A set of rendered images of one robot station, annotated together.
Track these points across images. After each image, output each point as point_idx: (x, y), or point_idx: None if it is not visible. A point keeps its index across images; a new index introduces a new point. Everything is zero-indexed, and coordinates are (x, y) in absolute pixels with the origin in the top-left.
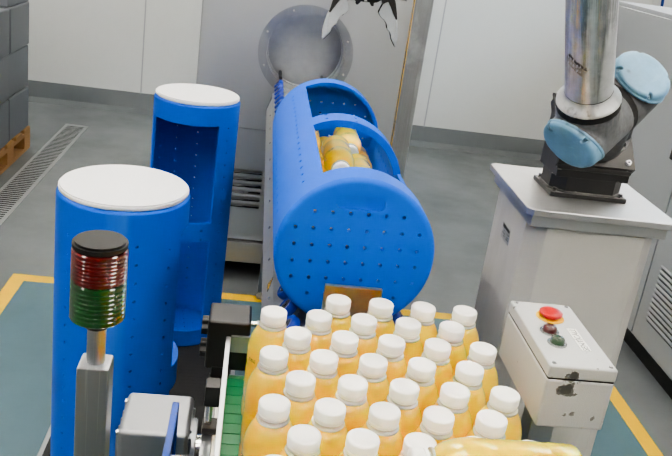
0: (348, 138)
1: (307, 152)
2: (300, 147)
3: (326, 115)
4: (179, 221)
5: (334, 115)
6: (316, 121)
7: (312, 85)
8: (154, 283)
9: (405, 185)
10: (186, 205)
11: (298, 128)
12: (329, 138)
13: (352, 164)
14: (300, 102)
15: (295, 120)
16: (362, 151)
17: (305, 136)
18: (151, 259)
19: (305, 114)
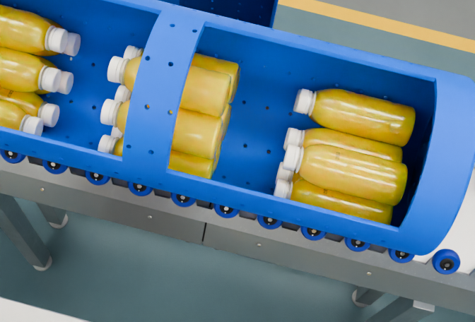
0: (315, 151)
1: None
2: None
3: (189, 30)
4: None
5: (180, 36)
6: (172, 15)
7: (435, 85)
8: None
9: (69, 147)
10: None
11: (191, 10)
12: (216, 73)
13: (128, 85)
14: (336, 48)
15: (247, 22)
16: (349, 205)
17: None
18: None
19: (242, 26)
